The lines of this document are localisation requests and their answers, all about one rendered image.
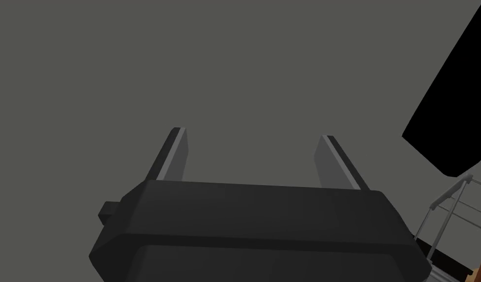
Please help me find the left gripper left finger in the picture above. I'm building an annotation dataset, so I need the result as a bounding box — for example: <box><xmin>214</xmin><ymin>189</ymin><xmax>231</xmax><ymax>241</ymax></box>
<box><xmin>145</xmin><ymin>127</ymin><xmax>189</xmax><ymax>183</ymax></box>

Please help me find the grey metal wire rack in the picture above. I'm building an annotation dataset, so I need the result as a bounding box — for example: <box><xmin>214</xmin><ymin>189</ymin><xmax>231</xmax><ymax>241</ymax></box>
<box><xmin>414</xmin><ymin>174</ymin><xmax>481</xmax><ymax>272</ymax></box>

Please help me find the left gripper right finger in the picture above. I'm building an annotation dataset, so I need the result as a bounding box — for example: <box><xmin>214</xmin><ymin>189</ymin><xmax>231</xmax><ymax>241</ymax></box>
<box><xmin>313</xmin><ymin>135</ymin><xmax>371</xmax><ymax>191</ymax></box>

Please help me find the black flat panel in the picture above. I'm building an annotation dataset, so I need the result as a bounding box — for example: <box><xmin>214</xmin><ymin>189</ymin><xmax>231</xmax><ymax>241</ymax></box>
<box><xmin>401</xmin><ymin>0</ymin><xmax>481</xmax><ymax>178</ymax></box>

